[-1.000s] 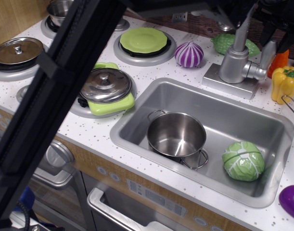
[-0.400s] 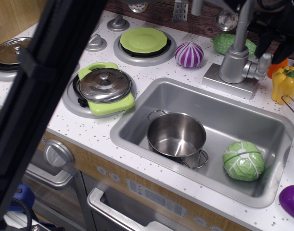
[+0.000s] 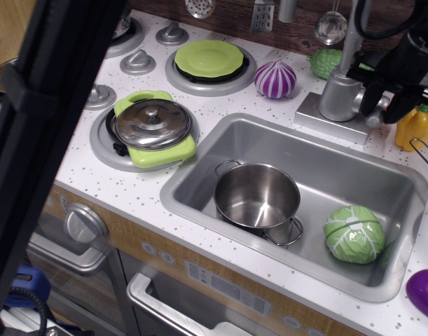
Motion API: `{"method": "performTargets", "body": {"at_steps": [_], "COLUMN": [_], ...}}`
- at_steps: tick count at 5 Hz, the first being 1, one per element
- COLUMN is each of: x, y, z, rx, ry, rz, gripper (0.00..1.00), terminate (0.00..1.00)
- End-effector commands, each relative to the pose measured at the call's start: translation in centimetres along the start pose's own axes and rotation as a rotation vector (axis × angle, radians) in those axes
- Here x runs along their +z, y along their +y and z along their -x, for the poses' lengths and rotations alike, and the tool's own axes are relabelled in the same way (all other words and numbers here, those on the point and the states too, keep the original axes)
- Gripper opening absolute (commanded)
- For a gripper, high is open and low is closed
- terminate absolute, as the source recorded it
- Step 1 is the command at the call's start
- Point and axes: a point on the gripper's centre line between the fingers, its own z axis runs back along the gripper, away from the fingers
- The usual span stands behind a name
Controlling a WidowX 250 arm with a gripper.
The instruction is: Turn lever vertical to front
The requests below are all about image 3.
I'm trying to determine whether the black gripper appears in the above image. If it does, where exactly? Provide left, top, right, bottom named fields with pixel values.
left=347, top=1, right=428, bottom=123

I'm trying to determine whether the silver faucet lever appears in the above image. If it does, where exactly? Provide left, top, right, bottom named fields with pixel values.
left=365, top=95, right=390, bottom=128

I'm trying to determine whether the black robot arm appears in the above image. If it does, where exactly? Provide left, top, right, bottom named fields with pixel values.
left=0, top=1, right=428, bottom=320

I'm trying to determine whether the yellow toy bell pepper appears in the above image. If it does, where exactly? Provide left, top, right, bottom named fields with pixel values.
left=395, top=104, right=428, bottom=151

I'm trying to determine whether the silver toy faucet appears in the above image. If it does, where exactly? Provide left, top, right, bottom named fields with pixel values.
left=294, top=1, right=371, bottom=146

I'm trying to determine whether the green toy bitter gourd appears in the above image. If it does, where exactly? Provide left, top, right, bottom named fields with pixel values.
left=306, top=49, right=343, bottom=80

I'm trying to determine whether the hanging metal ladle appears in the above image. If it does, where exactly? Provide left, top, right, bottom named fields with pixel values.
left=314, top=0, right=348, bottom=46

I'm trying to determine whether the silver sink basin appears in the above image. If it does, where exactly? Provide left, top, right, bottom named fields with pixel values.
left=160, top=113, right=428, bottom=302

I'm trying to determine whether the purple striped toy onion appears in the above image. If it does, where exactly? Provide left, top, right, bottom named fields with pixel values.
left=254, top=60, right=297, bottom=99

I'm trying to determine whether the green toy cabbage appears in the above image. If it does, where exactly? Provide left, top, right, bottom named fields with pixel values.
left=323, top=205, right=385, bottom=265

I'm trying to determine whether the hanging metal spatula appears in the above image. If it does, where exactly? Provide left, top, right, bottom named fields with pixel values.
left=250, top=0, right=275, bottom=34

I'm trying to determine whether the back right burner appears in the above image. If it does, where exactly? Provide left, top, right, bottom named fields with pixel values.
left=165, top=47, right=257, bottom=97

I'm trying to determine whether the burner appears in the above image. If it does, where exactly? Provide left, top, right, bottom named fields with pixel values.
left=165, top=47, right=257, bottom=97
left=104, top=18, right=144, bottom=59
left=90, top=108, right=199, bottom=172

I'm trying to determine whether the stainless steel pot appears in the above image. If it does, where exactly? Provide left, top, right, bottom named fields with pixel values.
left=213, top=160, right=303, bottom=246

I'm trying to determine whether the green round plate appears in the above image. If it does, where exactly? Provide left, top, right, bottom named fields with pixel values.
left=174, top=39, right=244, bottom=78

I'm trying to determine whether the purple toy eggplant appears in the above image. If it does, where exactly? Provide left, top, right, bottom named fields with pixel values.
left=406, top=269, right=428, bottom=317

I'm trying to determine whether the hanging slotted spoon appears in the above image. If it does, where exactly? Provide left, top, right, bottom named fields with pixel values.
left=185, top=0, right=216, bottom=20

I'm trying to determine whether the silver stove knob back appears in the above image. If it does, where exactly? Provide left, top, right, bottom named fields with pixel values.
left=156, top=22, right=189, bottom=46

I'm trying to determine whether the silver stove knob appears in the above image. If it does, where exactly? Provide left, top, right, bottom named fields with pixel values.
left=120, top=49, right=156, bottom=76
left=156, top=22, right=189, bottom=46
left=85, top=83, right=116, bottom=111

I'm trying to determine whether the silver stove knob middle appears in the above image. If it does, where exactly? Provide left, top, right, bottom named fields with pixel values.
left=120, top=49, right=156, bottom=76

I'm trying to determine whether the green cutting board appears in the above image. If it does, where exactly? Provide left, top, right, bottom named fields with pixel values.
left=114, top=91, right=196, bottom=169

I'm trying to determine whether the back left burner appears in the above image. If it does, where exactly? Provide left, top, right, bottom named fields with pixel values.
left=104, top=18, right=144, bottom=59

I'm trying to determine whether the small steel pot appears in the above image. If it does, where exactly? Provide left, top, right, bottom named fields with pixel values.
left=112, top=5, right=132, bottom=39

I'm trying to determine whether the front right burner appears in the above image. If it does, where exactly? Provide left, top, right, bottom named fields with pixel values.
left=90, top=108, right=199, bottom=172

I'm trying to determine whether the silver stove knob front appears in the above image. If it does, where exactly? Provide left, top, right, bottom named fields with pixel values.
left=85, top=83, right=116, bottom=111

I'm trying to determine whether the silver oven dial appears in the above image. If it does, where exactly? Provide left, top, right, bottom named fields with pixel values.
left=63, top=202, right=108, bottom=244

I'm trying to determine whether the blue plastic device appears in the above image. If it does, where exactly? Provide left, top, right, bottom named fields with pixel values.
left=5, top=265, right=51, bottom=308

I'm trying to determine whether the wire basket handle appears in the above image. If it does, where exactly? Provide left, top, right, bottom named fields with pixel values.
left=409, top=138, right=428, bottom=166

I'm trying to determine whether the hanging silver handle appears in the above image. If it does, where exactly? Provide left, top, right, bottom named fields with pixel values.
left=278, top=0, right=298, bottom=23

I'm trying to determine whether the silver dishwasher handle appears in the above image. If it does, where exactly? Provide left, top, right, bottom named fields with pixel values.
left=127, top=273, right=250, bottom=336

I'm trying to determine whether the silver oven door handle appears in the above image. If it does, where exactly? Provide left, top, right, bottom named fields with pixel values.
left=27, top=232, right=108, bottom=277

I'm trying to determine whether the black coiled cable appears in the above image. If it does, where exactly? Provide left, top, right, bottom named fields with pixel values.
left=8, top=286, right=48, bottom=336

